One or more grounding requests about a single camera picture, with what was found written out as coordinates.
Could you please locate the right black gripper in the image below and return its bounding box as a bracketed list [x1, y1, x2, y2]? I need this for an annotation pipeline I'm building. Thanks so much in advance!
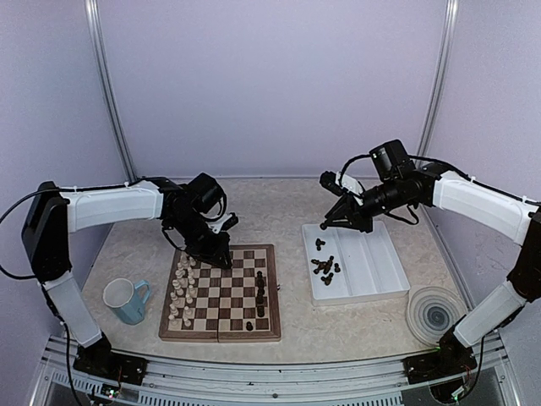
[325, 176, 406, 233]

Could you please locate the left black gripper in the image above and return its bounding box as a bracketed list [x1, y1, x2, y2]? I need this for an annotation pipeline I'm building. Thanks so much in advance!
[169, 211, 232, 269]

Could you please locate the white plastic tray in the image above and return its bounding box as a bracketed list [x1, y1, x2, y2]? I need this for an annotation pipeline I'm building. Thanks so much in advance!
[302, 221, 410, 306]

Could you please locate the wooden chess board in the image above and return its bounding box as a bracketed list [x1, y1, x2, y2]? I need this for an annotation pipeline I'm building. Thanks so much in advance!
[159, 244, 281, 343]

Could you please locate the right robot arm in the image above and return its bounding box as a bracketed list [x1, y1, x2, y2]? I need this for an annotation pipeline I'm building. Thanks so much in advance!
[320, 140, 540, 376]

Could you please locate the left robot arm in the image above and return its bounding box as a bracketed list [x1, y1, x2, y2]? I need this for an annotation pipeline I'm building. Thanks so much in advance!
[1, 173, 238, 376]

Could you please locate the white chess pieces row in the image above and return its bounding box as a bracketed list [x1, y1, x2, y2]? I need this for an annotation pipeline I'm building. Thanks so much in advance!
[165, 251, 200, 331]

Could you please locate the pile of dark chess pieces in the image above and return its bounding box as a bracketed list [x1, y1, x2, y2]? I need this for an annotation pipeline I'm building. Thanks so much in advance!
[309, 255, 342, 286]

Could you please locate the light blue mug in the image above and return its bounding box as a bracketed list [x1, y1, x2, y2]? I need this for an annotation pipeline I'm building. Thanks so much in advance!
[102, 277, 151, 326]

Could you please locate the grey spiral coaster plate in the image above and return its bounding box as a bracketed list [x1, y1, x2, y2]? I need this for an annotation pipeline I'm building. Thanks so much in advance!
[406, 285, 467, 347]

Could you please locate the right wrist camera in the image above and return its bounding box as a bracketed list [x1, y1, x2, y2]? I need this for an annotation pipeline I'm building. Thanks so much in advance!
[320, 171, 364, 206]

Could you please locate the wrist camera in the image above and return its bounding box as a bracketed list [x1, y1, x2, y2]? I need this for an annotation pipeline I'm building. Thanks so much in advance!
[320, 171, 364, 206]
[207, 212, 238, 233]

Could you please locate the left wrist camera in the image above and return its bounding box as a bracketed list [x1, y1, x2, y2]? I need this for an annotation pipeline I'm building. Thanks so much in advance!
[207, 212, 238, 233]

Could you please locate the aluminium front rail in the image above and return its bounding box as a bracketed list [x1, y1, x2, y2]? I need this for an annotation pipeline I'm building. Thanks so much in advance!
[26, 334, 525, 405]

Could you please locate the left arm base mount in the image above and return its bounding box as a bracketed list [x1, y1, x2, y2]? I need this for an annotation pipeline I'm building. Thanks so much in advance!
[74, 352, 148, 386]

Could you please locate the right aluminium corner post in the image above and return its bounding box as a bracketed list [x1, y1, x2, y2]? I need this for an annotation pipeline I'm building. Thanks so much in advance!
[417, 0, 460, 156]

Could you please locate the aluminium corner post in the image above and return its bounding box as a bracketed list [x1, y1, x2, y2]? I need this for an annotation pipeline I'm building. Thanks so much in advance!
[85, 0, 138, 182]
[417, 0, 460, 156]

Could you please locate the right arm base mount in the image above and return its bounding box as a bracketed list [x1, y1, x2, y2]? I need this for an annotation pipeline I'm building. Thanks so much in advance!
[403, 347, 478, 384]

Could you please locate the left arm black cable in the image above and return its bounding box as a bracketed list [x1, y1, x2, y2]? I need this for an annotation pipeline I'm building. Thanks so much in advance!
[0, 189, 43, 281]

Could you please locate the left aluminium corner post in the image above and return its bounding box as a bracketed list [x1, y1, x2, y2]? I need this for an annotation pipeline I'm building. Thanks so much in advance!
[85, 0, 138, 182]

